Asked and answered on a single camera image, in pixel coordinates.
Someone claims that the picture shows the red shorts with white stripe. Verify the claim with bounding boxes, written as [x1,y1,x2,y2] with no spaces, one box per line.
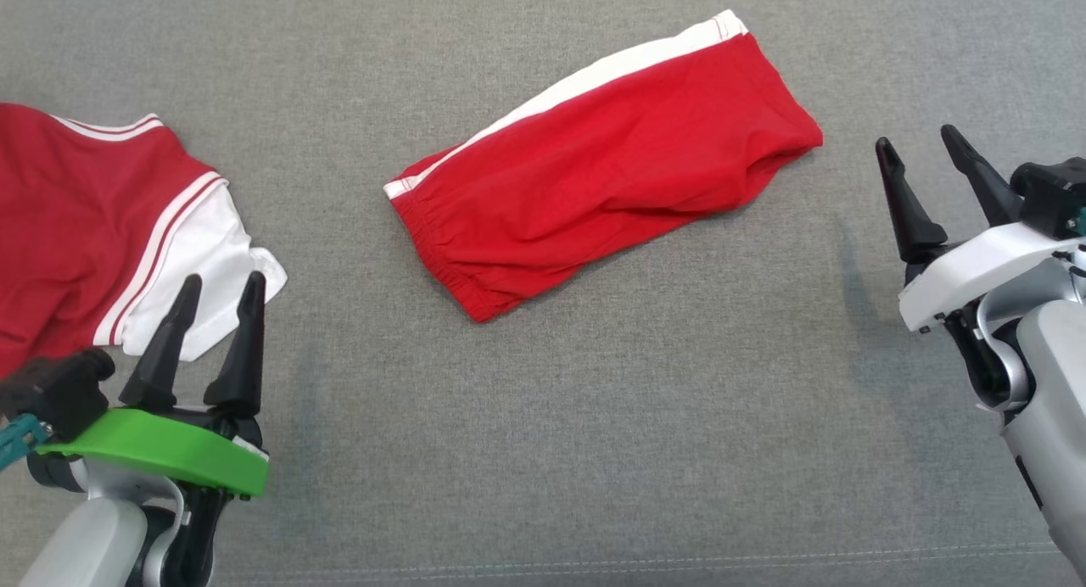
[383,10,824,323]

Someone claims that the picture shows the grey fabric sofa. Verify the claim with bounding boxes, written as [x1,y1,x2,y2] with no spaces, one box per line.
[0,0,1086,587]

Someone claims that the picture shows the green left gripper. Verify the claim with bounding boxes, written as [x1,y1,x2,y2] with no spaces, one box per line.
[36,271,270,498]

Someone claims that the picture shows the red and white t-shirt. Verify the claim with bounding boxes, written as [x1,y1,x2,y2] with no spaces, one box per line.
[0,102,288,380]

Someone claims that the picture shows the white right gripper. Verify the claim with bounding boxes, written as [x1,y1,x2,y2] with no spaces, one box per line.
[876,125,1086,333]

